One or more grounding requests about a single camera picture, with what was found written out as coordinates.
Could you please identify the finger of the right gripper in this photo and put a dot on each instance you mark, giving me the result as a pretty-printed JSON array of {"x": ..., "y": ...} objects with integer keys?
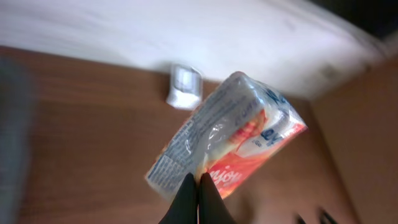
[
  {"x": 299, "y": 220},
  {"x": 325, "y": 218}
]

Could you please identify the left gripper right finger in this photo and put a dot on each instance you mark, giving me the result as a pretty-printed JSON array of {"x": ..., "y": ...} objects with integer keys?
[{"x": 212, "y": 209}]

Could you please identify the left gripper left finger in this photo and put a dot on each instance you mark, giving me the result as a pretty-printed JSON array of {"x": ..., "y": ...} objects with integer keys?
[{"x": 183, "y": 209}]

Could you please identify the orange tissue pack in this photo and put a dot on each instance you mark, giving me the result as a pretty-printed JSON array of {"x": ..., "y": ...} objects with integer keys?
[{"x": 240, "y": 126}]

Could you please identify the grey plastic mesh basket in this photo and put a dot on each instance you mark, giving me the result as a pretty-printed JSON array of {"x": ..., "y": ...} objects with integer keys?
[{"x": 16, "y": 117}]

